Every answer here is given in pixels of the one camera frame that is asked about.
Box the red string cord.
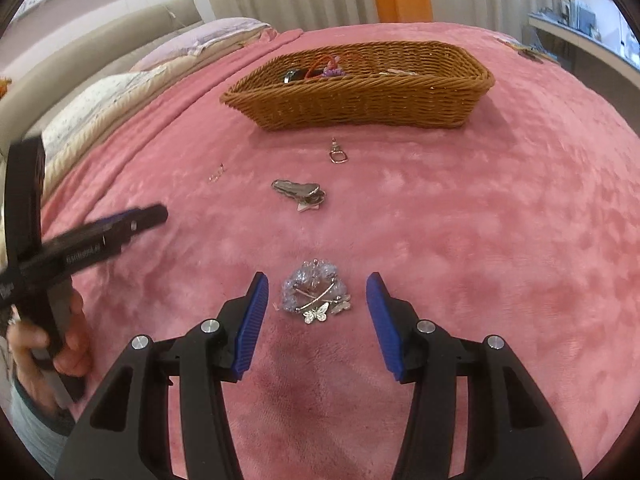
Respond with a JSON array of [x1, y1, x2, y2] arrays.
[[304, 50, 371, 80]]

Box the black wrist watch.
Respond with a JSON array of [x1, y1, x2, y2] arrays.
[[283, 68, 314, 84]]

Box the person's left hand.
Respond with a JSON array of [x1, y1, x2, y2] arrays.
[[6, 289, 93, 415]]

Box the white dotted pillow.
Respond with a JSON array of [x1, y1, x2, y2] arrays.
[[41, 67, 166, 162]]

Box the pink bed blanket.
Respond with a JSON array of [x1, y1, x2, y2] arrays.
[[42, 23, 639, 479]]

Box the small silver earring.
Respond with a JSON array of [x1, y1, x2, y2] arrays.
[[207, 164, 226, 183]]

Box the silver butterfly hair clip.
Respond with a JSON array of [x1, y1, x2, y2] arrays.
[[280, 259, 352, 326]]

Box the beige upholstered headboard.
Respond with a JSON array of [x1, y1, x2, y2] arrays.
[[1, 0, 203, 156]]

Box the pink pillow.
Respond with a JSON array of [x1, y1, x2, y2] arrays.
[[130, 18, 271, 72]]

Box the purple beaded scrunchie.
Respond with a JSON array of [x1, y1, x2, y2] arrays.
[[322, 56, 345, 78]]

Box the brown wicker basket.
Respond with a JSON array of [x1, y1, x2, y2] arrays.
[[220, 40, 495, 131]]

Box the items on bed edge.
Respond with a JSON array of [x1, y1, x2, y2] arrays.
[[495, 36, 560, 65]]

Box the grey wall desk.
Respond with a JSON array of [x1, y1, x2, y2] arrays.
[[528, 13, 639, 134]]

